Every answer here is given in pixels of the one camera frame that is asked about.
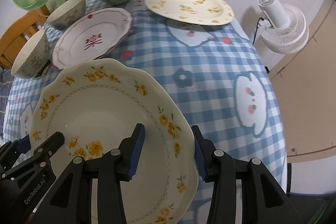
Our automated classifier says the scalloped yellow flower plate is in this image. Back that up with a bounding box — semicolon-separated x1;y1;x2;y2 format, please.
29;59;198;223

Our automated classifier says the white plate red pattern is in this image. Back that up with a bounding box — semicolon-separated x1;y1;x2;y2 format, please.
52;8;133;70

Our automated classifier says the beaded yellow flower plate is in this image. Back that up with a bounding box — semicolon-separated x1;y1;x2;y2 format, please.
145;0;234;26

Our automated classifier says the grey plaid pillow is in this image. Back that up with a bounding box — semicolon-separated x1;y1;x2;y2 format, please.
0;68;15;138

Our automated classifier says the wooden bed headboard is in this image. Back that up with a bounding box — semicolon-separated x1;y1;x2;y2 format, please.
0;6;50;68

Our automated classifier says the blue checkered tablecloth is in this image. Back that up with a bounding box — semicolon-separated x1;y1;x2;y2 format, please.
3;0;288;223

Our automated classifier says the white floor fan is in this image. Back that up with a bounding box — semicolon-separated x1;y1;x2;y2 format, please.
257;0;309;55

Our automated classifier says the white fan power cable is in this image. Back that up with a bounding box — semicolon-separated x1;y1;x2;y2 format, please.
252;16;264;45

